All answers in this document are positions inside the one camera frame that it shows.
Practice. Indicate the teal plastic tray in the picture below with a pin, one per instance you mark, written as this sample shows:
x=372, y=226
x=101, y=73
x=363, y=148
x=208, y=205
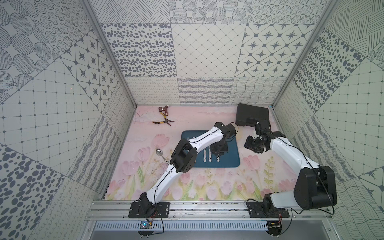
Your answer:
x=230, y=159

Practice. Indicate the right black controller board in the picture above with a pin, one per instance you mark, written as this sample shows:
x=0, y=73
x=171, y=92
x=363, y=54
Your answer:
x=274, y=228

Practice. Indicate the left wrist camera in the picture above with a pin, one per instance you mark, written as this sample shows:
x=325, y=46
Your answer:
x=230, y=132

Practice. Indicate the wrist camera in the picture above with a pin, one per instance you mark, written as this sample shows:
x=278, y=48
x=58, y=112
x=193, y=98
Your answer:
x=230, y=132
x=261, y=127

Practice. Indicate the white slotted cable duct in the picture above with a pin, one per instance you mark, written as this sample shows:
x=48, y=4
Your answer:
x=194, y=225

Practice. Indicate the left green circuit board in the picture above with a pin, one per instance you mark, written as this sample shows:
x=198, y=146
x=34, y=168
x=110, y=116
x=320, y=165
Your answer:
x=145, y=229

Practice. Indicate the floral pink table mat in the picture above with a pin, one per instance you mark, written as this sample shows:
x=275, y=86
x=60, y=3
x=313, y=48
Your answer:
x=139, y=167

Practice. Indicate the yellow black handled pliers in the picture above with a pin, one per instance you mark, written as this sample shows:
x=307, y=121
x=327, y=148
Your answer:
x=165, y=121

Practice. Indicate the black plastic case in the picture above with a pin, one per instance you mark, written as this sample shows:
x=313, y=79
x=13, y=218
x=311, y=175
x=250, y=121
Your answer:
x=248, y=115

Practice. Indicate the cow pattern handle spoon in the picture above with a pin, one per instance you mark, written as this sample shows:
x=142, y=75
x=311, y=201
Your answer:
x=159, y=152

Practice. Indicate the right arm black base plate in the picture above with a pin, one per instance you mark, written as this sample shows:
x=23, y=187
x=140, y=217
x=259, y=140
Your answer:
x=258, y=209

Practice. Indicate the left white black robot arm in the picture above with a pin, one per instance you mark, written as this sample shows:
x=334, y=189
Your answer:
x=183, y=160

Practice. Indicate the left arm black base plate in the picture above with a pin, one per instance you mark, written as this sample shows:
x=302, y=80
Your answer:
x=137, y=210

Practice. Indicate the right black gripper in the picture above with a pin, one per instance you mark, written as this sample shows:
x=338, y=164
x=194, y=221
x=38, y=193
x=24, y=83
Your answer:
x=248, y=145

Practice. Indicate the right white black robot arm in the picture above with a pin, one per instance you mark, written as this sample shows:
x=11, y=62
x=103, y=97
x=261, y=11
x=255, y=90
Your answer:
x=315, y=186

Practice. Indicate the aluminium mounting rail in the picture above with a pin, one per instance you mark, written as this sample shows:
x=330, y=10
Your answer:
x=178, y=210

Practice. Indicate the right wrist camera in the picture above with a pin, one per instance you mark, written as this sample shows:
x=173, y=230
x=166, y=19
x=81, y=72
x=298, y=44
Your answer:
x=261, y=127

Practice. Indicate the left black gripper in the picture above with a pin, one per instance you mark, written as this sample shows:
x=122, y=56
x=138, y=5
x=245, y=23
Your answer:
x=219, y=149

